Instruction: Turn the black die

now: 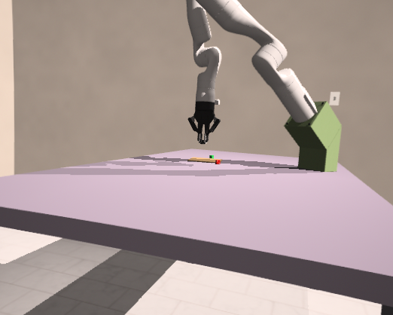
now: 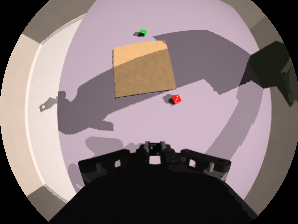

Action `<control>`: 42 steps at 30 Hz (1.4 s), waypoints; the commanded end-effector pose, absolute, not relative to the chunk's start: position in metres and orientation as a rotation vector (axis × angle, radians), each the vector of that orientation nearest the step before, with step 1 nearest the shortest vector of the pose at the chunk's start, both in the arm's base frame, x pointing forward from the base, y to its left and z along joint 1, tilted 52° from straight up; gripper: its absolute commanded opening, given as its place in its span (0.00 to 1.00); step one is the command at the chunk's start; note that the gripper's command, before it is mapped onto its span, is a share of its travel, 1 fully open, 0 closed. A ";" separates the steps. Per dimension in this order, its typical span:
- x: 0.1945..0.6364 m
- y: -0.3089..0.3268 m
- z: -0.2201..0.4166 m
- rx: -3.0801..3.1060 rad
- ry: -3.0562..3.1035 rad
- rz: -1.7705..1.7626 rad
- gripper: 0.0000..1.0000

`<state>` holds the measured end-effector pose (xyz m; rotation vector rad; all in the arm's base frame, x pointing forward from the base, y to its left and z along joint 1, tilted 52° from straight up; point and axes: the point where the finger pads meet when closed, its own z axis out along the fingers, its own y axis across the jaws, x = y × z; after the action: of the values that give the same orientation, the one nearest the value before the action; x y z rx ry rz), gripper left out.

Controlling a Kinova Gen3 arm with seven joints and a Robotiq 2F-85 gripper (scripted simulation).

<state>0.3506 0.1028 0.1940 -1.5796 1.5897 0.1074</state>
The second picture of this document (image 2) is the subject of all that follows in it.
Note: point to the brown flat mat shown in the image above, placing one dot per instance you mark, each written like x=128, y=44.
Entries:
x=142, y=68

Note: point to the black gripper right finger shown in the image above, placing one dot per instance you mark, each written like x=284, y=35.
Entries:
x=206, y=164

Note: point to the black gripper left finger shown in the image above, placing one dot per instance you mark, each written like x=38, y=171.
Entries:
x=98, y=166

